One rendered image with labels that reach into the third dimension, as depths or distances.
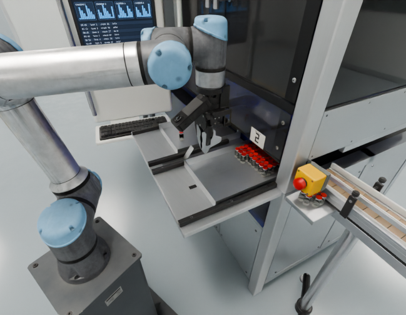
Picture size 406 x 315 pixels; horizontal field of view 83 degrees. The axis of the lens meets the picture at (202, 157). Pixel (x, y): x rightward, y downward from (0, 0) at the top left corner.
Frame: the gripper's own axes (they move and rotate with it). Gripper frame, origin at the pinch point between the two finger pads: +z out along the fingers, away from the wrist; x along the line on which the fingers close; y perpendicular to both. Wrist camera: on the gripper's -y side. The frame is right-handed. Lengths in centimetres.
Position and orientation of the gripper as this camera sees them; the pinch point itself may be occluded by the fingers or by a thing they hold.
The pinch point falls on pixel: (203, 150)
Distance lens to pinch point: 71.3
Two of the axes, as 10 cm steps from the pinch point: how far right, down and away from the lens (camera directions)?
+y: 8.9, -2.8, 3.6
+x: -4.5, -5.4, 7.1
